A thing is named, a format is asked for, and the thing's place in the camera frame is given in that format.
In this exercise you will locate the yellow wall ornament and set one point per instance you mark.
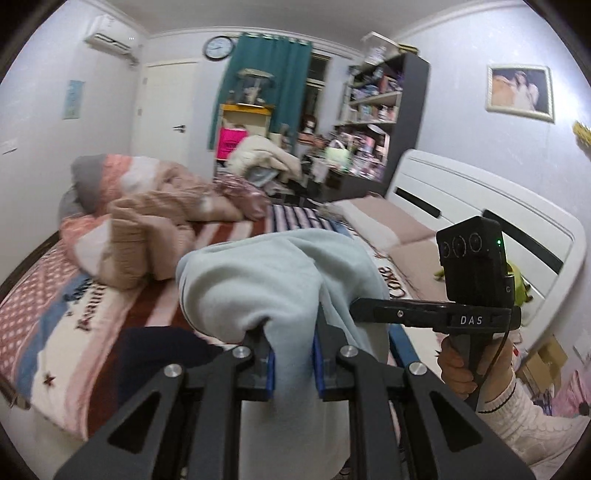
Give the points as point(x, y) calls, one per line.
point(582, 138)

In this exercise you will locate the striped printed bed blanket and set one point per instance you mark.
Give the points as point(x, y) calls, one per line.
point(46, 332)

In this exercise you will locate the white door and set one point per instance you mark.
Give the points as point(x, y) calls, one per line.
point(166, 120)

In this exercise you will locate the dark bookshelf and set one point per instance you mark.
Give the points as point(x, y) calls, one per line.
point(411, 120)

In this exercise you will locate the shiny pink cloth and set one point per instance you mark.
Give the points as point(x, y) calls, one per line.
point(244, 198)

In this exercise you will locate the white air conditioner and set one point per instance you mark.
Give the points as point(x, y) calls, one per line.
point(108, 39)

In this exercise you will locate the light blue garment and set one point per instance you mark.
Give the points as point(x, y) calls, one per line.
point(277, 277)

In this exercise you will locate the teal curtain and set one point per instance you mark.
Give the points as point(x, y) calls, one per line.
point(272, 60)

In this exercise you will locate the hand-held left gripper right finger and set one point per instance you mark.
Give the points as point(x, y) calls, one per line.
point(318, 374)

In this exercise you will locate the window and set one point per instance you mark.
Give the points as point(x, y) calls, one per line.
point(318, 92)

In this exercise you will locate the yellow cabinet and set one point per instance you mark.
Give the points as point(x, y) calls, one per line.
point(244, 115)

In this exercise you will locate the dark navy cloth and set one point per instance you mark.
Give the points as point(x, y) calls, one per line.
point(152, 360)

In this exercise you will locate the mint green bag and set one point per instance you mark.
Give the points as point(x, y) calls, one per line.
point(337, 156)

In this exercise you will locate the brown ribbed comforter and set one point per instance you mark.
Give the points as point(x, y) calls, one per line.
point(152, 217)

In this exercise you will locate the round wall clock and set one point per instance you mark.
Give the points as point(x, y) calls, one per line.
point(219, 48)

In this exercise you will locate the person's right hand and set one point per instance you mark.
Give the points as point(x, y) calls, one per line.
point(455, 369)

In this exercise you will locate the small light blue wall poster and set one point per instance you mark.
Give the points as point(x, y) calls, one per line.
point(74, 99)

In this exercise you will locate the white bed headboard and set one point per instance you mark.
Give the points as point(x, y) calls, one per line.
point(461, 194)

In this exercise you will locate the framed wall picture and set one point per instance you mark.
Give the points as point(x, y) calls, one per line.
point(519, 92)

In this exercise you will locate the green plush toy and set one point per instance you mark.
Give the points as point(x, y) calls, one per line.
point(521, 286)

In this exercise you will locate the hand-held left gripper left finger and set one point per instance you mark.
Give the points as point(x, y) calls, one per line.
point(270, 374)

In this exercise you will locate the cream clothes pile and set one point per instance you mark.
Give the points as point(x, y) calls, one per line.
point(263, 157)

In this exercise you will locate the carousel ornament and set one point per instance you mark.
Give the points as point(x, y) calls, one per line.
point(253, 85)

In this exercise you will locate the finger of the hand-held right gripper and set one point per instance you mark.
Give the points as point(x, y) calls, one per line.
point(402, 344)
point(397, 313)

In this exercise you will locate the cardboard box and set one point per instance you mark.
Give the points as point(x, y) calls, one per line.
point(542, 364)

